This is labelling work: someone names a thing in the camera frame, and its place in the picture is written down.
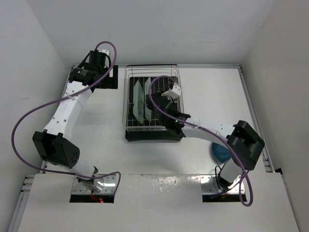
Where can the black drip tray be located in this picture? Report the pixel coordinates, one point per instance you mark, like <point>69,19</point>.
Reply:
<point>134,131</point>

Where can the metal base plate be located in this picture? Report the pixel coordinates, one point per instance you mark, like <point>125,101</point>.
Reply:
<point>209,186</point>
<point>106,184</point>

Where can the aluminium table rail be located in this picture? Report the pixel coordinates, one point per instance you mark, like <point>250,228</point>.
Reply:
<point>267,160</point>
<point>212,66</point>
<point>45,147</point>

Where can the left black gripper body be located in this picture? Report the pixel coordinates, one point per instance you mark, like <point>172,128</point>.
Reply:
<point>103,70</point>

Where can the dark blue shell plate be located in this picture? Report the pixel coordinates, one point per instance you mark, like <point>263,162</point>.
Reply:
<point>221,153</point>

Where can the back aluminium table rail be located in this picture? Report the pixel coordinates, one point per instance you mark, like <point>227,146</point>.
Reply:
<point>212,66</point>

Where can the light green divided plate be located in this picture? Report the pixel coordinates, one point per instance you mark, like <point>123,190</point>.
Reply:
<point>148,112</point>
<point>138,102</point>

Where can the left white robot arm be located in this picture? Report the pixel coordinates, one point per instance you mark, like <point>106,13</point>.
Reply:
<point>53,143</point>

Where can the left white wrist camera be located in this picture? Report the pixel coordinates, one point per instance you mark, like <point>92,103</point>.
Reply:
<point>103,53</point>

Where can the right aluminium table rail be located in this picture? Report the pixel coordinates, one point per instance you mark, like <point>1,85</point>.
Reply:
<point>267,160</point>

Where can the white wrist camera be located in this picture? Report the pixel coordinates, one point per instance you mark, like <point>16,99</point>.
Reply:
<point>173,92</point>
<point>103,53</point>

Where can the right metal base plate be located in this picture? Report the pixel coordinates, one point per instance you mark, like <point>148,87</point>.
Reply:
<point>209,186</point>

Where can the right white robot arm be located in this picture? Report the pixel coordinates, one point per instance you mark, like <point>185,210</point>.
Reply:
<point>241,140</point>

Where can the left aluminium table rail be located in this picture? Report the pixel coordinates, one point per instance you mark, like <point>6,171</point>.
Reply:
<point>45,147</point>

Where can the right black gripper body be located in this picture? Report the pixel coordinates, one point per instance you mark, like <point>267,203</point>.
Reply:
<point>161,122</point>

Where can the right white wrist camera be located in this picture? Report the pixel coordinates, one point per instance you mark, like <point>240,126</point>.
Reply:
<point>173,92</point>

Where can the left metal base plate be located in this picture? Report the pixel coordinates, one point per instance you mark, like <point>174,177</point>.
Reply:
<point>106,184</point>

